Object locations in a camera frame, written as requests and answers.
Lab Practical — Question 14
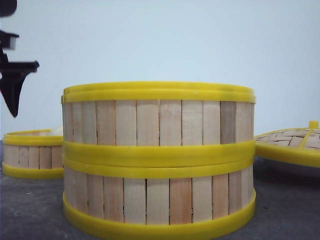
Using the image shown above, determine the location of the steamer basket with three buns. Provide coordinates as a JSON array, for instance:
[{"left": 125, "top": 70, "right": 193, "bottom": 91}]
[{"left": 61, "top": 81, "right": 256, "bottom": 149}]

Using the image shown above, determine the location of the steamer basket with single bun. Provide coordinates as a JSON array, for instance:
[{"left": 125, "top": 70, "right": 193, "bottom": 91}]
[{"left": 2, "top": 129, "right": 64, "bottom": 179}]

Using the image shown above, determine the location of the woven bamboo steamer lid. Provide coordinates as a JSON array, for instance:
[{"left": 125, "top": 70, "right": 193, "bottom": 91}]
[{"left": 255, "top": 120, "right": 320, "bottom": 168}]

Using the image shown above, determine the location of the white plate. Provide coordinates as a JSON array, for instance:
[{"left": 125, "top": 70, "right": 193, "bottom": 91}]
[{"left": 255, "top": 157, "right": 320, "bottom": 178}]

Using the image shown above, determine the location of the bottom bamboo steamer basket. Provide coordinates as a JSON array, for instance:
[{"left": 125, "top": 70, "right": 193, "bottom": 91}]
[{"left": 63, "top": 153, "right": 256, "bottom": 240}]

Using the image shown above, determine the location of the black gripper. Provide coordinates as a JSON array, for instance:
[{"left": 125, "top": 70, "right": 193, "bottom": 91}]
[{"left": 0, "top": 0, "right": 40, "bottom": 118}]

